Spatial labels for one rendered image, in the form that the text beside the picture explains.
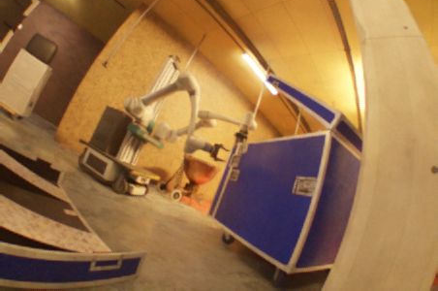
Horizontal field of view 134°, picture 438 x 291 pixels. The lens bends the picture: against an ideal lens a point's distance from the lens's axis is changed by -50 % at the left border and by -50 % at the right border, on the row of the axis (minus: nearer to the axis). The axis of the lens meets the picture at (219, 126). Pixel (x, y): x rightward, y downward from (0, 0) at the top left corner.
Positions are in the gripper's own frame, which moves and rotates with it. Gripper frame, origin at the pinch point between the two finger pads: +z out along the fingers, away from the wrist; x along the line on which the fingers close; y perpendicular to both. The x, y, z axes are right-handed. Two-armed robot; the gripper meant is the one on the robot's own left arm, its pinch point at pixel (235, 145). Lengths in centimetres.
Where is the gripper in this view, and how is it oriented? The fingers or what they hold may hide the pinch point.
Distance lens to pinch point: 191.3
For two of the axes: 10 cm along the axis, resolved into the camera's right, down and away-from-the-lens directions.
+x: -8.5, -4.3, -3.1
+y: -3.4, -0.2, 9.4
